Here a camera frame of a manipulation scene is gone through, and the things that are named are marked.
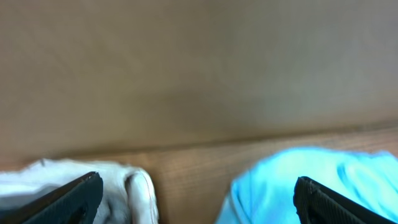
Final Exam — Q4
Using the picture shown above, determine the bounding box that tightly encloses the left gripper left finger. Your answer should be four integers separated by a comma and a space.
1, 172, 103, 224

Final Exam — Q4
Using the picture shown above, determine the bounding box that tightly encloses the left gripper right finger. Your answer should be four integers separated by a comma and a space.
293, 176, 394, 224

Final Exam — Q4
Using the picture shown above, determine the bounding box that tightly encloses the light blue t-shirt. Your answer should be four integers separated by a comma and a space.
216, 147, 397, 223

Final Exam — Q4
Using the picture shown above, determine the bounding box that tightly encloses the folded grey garment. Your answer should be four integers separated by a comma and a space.
1, 159, 159, 224

